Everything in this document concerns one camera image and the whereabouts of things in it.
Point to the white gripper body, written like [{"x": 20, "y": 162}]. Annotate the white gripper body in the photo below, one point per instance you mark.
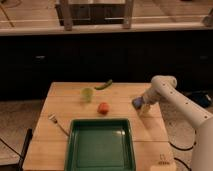
[{"x": 151, "y": 96}]

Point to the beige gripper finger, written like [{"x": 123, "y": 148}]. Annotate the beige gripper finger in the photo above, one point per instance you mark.
[{"x": 144, "y": 109}]

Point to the blue sponge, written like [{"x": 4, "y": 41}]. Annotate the blue sponge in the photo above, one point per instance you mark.
[{"x": 138, "y": 102}]

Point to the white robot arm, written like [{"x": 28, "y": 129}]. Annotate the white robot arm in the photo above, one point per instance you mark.
[{"x": 200, "y": 119}]

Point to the green plastic tray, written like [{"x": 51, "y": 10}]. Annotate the green plastic tray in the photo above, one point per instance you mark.
[{"x": 100, "y": 145}]

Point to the red tomato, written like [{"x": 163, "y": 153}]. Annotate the red tomato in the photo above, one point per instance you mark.
[{"x": 103, "y": 108}]

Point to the green chili pepper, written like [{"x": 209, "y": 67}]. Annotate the green chili pepper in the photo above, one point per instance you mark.
[{"x": 105, "y": 85}]

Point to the green plastic cup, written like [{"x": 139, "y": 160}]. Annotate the green plastic cup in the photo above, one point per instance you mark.
[{"x": 87, "y": 94}]

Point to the black pole at left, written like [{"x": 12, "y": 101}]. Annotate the black pole at left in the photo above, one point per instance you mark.
[{"x": 27, "y": 140}]

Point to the wooden frame structure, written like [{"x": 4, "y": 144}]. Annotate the wooden frame structure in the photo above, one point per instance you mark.
[{"x": 94, "y": 12}]

